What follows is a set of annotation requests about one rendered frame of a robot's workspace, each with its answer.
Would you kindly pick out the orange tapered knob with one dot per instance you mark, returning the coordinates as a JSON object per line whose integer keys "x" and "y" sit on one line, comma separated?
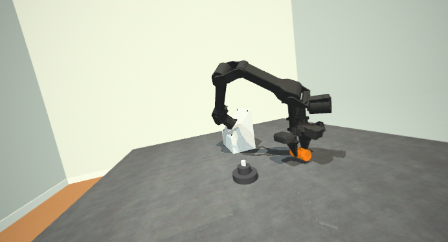
{"x": 303, "y": 154}

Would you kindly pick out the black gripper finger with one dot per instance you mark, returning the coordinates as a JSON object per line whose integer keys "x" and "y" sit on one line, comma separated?
{"x": 304, "y": 141}
{"x": 293, "y": 147}

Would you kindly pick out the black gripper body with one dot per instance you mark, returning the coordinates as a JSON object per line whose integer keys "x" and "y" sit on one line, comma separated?
{"x": 286, "y": 138}

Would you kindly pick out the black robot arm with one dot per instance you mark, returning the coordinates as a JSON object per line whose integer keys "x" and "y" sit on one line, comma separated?
{"x": 286, "y": 90}

